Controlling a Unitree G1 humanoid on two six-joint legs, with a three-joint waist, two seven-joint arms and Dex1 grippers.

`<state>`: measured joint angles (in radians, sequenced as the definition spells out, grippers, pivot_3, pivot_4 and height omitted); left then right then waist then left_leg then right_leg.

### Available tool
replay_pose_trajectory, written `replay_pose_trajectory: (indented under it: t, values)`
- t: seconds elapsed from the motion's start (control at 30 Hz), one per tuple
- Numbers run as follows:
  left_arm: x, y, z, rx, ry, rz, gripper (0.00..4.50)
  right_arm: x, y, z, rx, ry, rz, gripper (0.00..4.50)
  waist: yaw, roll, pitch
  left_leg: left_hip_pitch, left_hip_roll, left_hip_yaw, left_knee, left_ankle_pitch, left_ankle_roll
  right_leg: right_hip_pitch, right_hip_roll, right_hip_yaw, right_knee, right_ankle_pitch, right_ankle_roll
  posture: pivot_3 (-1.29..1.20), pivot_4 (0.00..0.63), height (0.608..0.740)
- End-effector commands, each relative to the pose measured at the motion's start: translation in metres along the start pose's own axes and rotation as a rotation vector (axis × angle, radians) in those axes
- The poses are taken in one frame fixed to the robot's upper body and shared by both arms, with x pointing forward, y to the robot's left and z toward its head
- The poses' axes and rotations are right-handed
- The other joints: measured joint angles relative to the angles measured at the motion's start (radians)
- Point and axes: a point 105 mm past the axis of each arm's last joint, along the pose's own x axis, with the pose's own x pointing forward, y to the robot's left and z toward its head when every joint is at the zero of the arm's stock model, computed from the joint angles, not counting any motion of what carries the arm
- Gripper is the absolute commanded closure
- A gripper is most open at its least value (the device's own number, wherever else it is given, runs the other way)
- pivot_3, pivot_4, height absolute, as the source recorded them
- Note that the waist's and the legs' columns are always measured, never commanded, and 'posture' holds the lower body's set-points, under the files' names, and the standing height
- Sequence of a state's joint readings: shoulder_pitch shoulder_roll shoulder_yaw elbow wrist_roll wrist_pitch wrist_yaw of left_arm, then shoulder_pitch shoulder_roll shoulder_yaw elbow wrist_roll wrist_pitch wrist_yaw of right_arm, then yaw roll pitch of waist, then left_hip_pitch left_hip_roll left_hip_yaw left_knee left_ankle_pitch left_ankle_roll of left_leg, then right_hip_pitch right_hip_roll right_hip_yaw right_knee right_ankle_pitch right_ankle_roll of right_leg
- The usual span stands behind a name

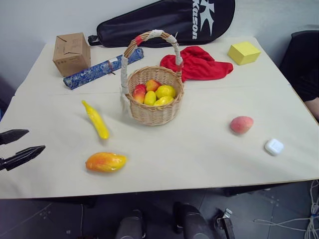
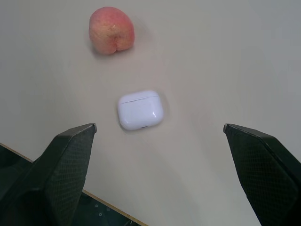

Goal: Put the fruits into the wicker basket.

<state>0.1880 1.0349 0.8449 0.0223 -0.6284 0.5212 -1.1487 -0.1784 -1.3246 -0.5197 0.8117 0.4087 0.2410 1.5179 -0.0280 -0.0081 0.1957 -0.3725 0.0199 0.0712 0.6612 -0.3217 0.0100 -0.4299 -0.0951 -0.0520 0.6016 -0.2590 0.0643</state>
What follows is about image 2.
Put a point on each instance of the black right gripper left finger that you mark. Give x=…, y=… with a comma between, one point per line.
x=58, y=174

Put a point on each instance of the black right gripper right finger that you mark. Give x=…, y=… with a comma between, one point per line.
x=263, y=174

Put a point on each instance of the white earbuds case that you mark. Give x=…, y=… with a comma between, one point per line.
x=140, y=110

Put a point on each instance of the pink peach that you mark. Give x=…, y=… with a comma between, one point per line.
x=110, y=30

